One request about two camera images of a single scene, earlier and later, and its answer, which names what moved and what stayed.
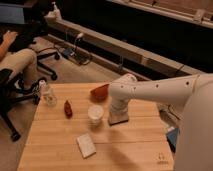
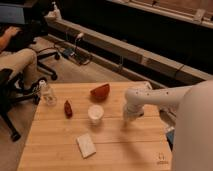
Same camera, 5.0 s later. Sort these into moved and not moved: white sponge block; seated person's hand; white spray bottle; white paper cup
Moved: seated person's hand
Not moved: white spray bottle; white sponge block; white paper cup
